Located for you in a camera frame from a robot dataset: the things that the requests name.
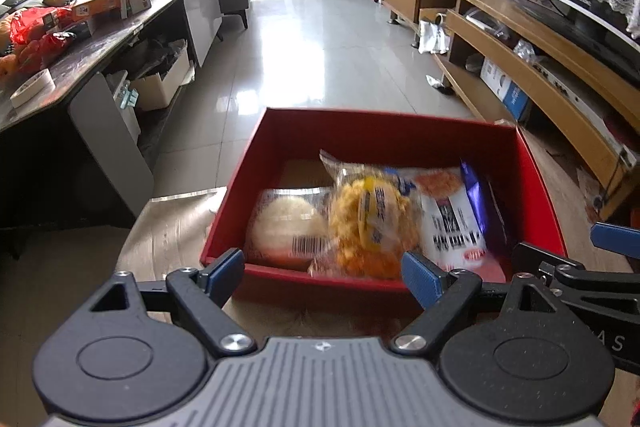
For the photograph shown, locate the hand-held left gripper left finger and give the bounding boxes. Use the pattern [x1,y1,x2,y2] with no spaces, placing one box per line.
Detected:
[90,247,258,358]

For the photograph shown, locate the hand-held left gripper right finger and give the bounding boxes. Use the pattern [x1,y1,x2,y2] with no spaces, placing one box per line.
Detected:
[390,250,573,356]

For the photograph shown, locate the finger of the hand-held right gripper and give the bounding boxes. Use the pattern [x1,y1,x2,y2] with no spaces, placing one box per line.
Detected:
[590,222,640,261]
[512,241,587,291]

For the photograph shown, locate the yellow puffed snack packet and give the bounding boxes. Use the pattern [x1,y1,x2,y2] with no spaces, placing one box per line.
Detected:
[307,149,426,280]

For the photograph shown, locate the red cardboard box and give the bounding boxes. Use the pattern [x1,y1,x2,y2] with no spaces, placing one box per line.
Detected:
[200,107,568,303]

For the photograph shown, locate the white blue snack packet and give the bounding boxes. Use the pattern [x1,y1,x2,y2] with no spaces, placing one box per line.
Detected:
[415,161,506,278]

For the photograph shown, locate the clear bun packet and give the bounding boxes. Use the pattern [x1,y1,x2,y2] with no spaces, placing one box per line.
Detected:
[247,188,333,270]

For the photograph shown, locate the white set-top device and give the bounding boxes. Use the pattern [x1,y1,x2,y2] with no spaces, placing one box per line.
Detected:
[532,59,626,158]

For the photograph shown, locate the white blue box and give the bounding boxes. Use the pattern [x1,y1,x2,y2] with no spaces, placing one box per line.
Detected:
[480,57,531,120]

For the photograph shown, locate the white cardboard box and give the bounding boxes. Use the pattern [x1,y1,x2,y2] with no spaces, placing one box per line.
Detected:
[131,44,193,112]

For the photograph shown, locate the black television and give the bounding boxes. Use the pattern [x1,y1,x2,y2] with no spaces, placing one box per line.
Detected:
[492,0,640,88]

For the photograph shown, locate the white shopping bag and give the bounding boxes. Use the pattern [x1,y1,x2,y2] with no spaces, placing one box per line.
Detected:
[417,18,451,55]

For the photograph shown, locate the wooden television cabinet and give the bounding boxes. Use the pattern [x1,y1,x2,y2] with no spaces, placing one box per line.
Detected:
[382,0,640,223]

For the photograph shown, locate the white tape roll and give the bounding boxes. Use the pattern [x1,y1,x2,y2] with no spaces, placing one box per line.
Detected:
[10,68,55,108]

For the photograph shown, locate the orange snack box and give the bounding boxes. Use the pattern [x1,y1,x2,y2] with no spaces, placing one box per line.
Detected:
[70,0,127,22]

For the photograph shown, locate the red plastic bag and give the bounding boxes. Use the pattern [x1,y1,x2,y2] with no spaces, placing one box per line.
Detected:
[10,6,76,58]

